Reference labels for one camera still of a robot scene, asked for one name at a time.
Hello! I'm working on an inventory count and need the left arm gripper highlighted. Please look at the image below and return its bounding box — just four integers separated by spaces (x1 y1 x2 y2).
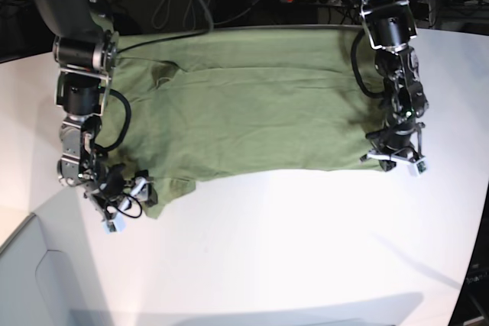
360 121 428 176

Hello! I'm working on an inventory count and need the green T-shirt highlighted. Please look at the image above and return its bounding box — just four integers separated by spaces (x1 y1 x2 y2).
109 27 384 219

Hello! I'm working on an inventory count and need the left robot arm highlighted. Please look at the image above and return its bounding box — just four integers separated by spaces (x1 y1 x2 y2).
350 0 429 176

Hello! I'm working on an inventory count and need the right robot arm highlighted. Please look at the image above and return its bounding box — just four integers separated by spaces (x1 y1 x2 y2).
34 0 157 233

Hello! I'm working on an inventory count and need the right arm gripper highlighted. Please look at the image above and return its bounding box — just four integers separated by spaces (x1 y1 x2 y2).
82 163 157 234

